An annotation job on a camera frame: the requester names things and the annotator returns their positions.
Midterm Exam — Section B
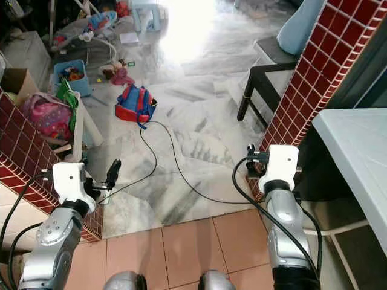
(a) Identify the white rolled sheet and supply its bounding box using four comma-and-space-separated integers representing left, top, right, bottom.
74, 109, 105, 164

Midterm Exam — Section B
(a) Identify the blue and red backpack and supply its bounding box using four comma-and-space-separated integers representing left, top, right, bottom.
115, 83, 157, 129

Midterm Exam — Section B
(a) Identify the pink backpack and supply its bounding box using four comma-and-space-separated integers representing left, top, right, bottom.
21, 94, 74, 143

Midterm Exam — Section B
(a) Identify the green cloth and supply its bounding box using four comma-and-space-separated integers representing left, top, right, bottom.
56, 79, 78, 131

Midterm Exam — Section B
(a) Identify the white folding table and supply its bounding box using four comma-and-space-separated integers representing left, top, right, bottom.
302, 109, 387, 290

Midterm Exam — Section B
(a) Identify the blue toy bin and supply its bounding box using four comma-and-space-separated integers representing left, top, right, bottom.
53, 59, 91, 97

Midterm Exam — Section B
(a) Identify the pink plush toy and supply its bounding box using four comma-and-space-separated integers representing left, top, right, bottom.
100, 59, 135, 86

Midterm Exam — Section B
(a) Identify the grey robot left leg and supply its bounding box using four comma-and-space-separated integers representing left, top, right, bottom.
103, 271, 149, 290

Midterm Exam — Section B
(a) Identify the grey robot leg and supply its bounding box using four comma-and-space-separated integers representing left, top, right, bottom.
103, 271, 149, 290
198, 271, 236, 290

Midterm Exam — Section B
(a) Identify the grey robot right leg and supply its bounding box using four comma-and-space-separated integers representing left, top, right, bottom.
198, 271, 236, 290

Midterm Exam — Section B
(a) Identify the brown cardboard box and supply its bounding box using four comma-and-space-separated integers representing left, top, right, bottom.
3, 68, 40, 106

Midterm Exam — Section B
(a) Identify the white paper sheet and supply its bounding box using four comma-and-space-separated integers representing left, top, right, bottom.
120, 32, 140, 45

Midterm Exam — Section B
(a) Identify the light blue cushion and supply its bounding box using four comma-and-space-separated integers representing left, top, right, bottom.
276, 0, 327, 55

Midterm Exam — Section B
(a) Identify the colourful baby bouncer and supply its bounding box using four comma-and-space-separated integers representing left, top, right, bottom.
51, 11, 119, 61

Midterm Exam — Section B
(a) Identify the grey storage box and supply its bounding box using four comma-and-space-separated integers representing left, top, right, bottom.
6, 30, 54, 76

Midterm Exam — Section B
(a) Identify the white plastic stool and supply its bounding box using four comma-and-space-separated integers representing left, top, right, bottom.
130, 0, 164, 32

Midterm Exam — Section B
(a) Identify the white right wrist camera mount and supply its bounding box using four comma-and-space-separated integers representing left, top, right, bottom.
258, 145, 299, 194

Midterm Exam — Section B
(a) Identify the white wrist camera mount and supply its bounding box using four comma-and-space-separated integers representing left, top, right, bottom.
258, 145, 299, 194
53, 162, 97, 212

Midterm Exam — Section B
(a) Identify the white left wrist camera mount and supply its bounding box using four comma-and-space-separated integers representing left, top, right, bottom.
53, 162, 97, 212

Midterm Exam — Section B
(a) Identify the thin black floor cable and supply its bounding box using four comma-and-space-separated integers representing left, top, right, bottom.
106, 121, 261, 204

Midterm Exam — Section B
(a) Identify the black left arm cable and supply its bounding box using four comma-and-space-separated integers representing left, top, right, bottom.
0, 172, 55, 272
6, 222, 44, 290

